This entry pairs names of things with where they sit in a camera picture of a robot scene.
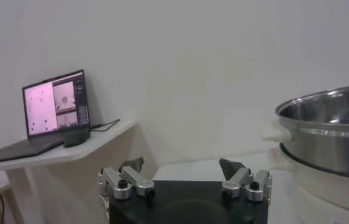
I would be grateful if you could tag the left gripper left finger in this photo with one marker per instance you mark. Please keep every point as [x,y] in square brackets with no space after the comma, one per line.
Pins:
[138,182]

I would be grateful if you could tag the black open laptop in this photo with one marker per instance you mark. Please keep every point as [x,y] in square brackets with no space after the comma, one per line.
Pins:
[43,109]

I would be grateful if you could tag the white side table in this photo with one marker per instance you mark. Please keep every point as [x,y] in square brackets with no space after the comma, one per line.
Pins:
[101,138]

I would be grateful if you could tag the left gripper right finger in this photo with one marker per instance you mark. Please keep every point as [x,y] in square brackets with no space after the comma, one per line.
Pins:
[238,179]

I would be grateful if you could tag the stainless steel steamer basket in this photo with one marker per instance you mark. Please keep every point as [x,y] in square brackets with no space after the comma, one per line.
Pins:
[329,152]

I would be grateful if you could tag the black computer mouse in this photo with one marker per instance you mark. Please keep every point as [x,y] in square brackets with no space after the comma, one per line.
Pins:
[76,138]

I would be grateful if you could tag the cream electric cooker base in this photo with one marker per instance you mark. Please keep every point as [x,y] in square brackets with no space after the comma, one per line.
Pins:
[323,198]

